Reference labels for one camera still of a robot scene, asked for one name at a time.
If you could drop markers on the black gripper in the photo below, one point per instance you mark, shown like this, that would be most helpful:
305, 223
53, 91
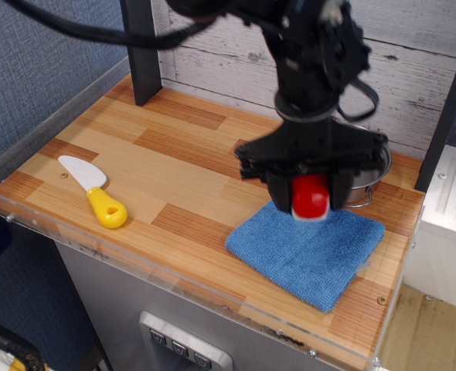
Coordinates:
322, 147

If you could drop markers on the red toy sushi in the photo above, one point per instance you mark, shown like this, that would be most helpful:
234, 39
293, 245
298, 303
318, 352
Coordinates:
310, 199

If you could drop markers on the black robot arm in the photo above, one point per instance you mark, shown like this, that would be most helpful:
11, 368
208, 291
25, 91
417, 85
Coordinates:
316, 46

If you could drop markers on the small steel pot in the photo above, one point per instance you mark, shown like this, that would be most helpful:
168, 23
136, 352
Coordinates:
367, 180

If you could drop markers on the blue folded cloth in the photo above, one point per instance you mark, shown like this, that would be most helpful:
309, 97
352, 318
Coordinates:
314, 261

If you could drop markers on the white metal box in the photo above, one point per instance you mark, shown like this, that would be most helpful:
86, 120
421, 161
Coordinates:
431, 262

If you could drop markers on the silver button panel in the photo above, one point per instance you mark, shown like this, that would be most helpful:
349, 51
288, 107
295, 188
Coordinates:
183, 344

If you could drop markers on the grey metal cabinet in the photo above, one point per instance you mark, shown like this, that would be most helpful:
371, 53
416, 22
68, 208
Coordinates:
258, 324

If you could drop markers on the dark right frame post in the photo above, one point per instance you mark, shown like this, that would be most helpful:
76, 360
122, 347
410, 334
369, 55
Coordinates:
438, 141

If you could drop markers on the yellow handled toy knife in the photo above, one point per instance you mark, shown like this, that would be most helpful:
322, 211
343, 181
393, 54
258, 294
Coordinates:
110, 212

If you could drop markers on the black vertical post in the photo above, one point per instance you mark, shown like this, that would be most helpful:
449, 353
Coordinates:
145, 73

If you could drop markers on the clear acrylic guard rail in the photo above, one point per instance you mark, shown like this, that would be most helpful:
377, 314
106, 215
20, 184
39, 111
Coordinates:
140, 201

